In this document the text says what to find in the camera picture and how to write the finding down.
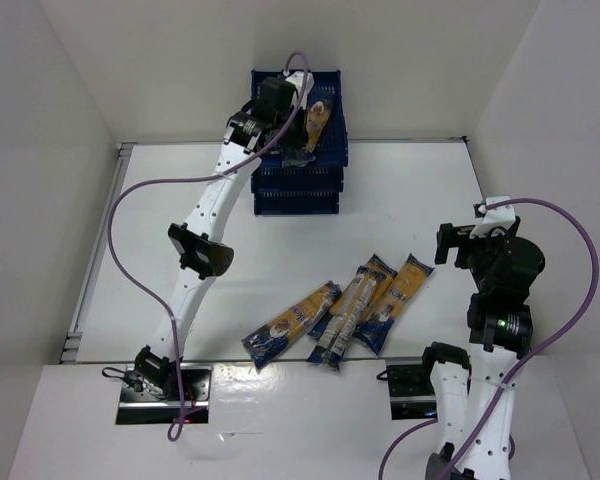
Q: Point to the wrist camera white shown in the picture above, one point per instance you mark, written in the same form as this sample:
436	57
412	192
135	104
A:
303	83
493	212

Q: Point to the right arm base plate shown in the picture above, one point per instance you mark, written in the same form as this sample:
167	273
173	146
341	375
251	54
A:
411	394

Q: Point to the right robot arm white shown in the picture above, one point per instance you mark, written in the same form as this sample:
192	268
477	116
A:
474	404

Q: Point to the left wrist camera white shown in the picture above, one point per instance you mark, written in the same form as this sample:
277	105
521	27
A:
303	83

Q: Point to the blue stacked crate shelf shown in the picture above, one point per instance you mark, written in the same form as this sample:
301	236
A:
311	186

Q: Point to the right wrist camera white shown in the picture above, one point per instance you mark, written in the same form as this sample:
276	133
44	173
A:
493	212

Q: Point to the grey label spaghetti bag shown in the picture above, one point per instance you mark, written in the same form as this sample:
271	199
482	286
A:
330	348

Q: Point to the spaghetti bag under grey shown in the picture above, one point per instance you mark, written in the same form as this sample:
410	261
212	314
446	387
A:
374	263

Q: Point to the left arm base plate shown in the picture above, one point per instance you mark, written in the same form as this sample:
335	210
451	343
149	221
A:
140	404

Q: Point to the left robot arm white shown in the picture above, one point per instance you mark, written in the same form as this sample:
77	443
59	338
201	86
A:
198	239

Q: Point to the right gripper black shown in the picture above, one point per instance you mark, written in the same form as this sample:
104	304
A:
445	243

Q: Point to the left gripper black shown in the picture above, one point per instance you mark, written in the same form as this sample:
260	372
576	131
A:
290	151

